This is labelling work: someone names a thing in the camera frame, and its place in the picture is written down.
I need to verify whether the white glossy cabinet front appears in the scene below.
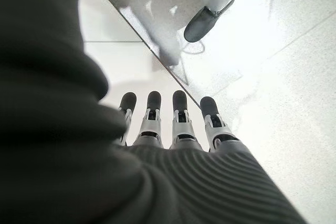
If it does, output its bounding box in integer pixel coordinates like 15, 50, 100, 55
78, 0, 204, 153

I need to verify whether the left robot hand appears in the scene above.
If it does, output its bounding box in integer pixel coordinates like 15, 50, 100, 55
0, 0, 308, 224

